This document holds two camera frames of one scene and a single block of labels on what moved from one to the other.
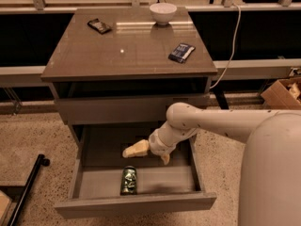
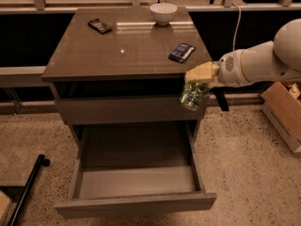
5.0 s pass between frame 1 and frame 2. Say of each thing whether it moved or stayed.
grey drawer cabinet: stayed
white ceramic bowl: stayed
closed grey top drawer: stayed
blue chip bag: stayed
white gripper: moved
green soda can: moved
